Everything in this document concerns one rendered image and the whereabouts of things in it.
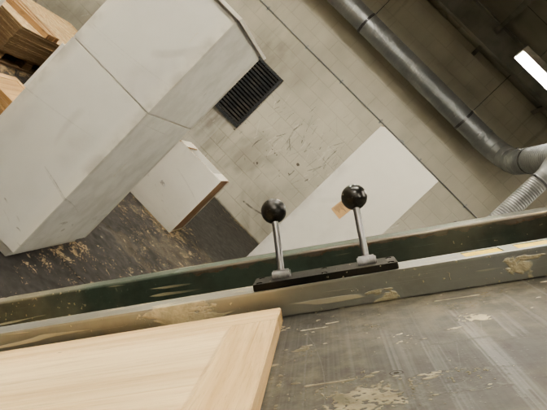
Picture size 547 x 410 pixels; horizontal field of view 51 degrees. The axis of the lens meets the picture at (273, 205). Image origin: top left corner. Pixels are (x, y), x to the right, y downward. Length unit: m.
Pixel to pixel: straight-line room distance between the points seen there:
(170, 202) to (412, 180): 2.48
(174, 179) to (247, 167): 3.24
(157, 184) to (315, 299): 5.01
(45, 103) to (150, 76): 0.57
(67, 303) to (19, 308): 0.10
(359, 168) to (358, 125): 4.47
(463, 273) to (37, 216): 2.67
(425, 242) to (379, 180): 3.28
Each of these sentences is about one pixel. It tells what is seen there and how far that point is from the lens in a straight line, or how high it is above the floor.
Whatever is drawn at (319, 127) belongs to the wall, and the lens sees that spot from 8.74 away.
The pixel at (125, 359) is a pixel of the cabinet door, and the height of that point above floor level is 1.22.
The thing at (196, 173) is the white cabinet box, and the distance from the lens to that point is 5.64.
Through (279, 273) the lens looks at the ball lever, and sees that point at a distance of 0.80.
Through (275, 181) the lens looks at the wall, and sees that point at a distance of 8.74.
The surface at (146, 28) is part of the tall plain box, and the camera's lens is 3.07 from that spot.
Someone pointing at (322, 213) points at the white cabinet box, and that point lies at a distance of 4.30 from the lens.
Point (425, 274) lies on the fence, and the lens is 0.79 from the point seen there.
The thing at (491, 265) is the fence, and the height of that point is 1.59.
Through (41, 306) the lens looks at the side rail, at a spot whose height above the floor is 0.98.
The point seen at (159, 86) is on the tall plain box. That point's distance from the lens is 2.99.
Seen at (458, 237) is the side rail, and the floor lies 1.61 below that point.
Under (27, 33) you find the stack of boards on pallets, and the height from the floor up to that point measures 0.41.
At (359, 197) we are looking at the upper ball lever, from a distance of 0.83.
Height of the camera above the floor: 1.53
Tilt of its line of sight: 6 degrees down
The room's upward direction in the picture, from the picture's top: 46 degrees clockwise
